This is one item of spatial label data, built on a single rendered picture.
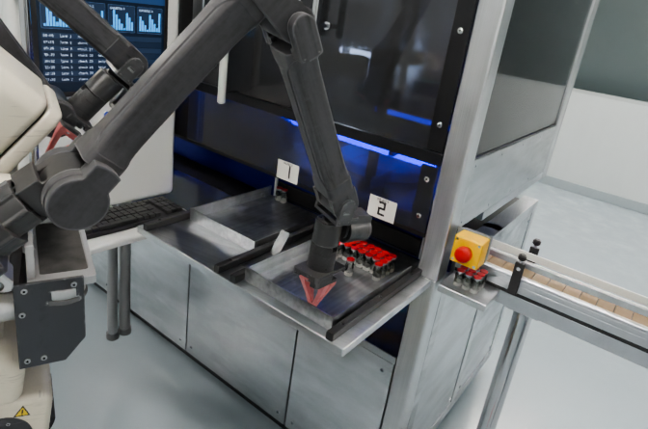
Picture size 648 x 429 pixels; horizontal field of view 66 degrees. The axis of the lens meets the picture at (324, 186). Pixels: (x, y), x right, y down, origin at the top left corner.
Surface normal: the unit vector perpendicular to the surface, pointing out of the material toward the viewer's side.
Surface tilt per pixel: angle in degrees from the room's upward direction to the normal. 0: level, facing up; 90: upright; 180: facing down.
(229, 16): 101
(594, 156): 90
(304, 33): 97
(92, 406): 0
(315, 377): 90
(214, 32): 95
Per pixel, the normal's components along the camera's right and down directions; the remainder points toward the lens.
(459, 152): -0.60, 0.19
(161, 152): 0.75, 0.32
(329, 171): 0.49, 0.43
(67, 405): 0.14, -0.93
